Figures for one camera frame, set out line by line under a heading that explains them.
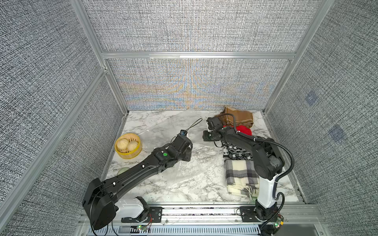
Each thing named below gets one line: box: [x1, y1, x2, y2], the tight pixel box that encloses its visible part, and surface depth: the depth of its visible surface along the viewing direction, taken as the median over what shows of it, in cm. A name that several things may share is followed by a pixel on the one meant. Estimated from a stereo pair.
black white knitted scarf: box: [221, 141, 254, 161], surface depth 92 cm
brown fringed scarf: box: [216, 106, 254, 129], surface depth 111 cm
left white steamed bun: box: [116, 138, 130, 151], surface depth 96 cm
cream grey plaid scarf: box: [224, 159, 260, 199], surface depth 81 cm
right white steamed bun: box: [126, 140, 139, 152], surface depth 94 cm
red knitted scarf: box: [222, 125, 252, 136], surface depth 108 cm
